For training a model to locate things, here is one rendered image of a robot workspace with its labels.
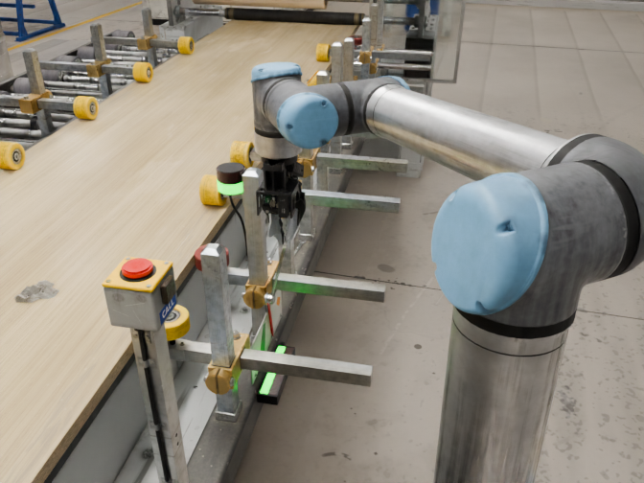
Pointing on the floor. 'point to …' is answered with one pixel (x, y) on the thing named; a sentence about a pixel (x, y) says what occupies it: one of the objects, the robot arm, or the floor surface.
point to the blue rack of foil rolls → (31, 20)
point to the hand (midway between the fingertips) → (285, 237)
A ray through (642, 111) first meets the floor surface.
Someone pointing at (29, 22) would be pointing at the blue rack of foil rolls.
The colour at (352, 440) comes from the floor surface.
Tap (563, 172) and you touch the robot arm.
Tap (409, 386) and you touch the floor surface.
